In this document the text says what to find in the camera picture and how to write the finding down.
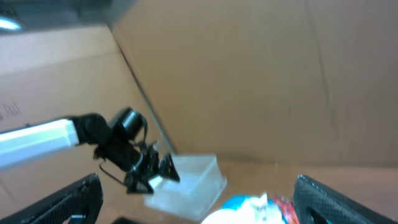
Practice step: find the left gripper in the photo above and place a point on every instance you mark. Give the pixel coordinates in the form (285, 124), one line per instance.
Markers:
(139, 166)

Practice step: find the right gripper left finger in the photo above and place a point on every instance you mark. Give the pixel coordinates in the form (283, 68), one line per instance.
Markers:
(79, 202)

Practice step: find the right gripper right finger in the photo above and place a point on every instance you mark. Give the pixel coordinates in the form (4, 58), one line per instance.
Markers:
(316, 203)

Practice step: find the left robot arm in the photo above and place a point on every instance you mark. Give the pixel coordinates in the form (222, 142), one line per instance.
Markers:
(115, 141)

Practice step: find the red snack wrapper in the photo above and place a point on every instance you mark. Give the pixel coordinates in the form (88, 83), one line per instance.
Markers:
(287, 208)

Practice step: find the clear plastic bin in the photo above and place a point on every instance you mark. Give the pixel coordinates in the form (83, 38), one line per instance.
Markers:
(201, 184)

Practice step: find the crumpled white napkin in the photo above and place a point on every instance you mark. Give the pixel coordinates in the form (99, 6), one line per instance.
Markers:
(260, 208)

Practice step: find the teal serving tray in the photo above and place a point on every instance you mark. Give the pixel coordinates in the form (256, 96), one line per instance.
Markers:
(235, 202)

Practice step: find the white bowl left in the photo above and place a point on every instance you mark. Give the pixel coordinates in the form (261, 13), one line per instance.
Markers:
(229, 216)

